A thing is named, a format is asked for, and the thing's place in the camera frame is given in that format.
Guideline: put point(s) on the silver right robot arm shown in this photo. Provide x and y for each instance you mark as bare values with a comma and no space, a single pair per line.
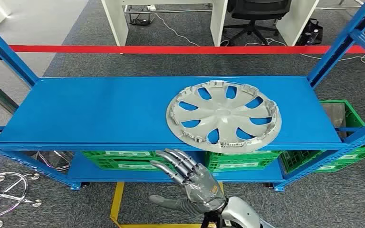
242,214

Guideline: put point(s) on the blue metal shelf rack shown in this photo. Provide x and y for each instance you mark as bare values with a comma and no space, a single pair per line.
91,110

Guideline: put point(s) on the black office chair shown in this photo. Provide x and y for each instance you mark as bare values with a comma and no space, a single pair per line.
258,9

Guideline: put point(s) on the white desk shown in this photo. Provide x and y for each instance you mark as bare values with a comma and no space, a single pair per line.
114,22
295,19

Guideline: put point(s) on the black router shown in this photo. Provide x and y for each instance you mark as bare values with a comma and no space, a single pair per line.
141,21

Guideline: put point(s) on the black stool chrome base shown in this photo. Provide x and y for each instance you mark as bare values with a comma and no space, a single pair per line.
36,203

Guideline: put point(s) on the red barrier belt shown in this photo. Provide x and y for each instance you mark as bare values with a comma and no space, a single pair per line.
170,49

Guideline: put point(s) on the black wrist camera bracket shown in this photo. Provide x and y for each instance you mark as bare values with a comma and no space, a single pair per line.
211,220

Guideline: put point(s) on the grey plastic wheel hubcap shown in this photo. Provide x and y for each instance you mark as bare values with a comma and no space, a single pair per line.
223,114

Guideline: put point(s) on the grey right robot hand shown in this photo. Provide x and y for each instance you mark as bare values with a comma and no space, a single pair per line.
201,188

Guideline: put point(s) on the black bag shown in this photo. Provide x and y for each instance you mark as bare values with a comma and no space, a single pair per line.
303,37

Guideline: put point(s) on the white power strip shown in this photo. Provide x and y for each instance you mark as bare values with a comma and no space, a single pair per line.
151,7

